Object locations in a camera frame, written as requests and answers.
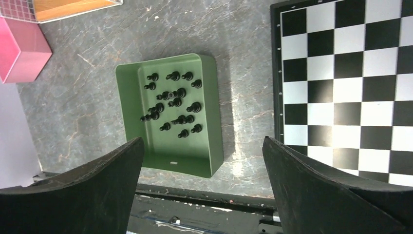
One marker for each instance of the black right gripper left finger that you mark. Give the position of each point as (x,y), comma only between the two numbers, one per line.
(94,198)

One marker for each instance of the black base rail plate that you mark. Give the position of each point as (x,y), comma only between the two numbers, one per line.
(167,210)

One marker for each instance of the black chess pawn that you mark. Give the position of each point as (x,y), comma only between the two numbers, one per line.
(154,77)

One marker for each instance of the green plastic tray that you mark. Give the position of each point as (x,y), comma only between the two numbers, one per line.
(199,154)

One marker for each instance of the black and white chessboard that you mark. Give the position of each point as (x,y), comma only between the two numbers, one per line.
(343,83)

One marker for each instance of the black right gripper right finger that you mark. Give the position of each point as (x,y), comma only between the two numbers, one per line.
(315,198)

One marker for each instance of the white wire wooden shelf rack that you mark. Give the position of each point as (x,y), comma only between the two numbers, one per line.
(43,11)

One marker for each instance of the pink plastic box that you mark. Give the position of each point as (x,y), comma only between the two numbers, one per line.
(24,51)

